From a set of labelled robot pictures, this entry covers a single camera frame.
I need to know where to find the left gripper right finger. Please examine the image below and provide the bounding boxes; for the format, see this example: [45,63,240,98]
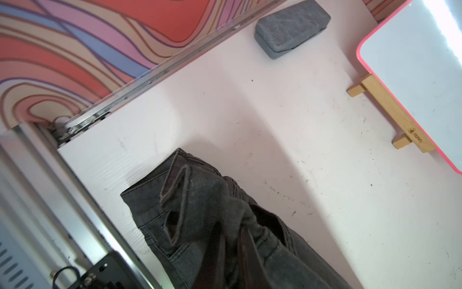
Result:
[238,227,272,289]

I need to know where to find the grey whiteboard eraser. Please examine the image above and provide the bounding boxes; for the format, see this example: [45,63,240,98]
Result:
[255,0,331,60]

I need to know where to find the black long pants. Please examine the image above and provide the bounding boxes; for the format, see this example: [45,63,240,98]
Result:
[121,149,349,289]

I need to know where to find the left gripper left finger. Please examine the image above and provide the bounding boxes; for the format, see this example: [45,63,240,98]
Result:
[192,223,226,289]

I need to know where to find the wooden whiteboard stand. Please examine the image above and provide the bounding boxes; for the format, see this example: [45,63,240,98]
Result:
[346,74,436,153]

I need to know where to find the pink framed whiteboard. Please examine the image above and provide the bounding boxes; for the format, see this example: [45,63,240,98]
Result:
[356,1,462,173]

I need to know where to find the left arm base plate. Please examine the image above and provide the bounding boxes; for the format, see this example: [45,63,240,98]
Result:
[52,251,143,289]

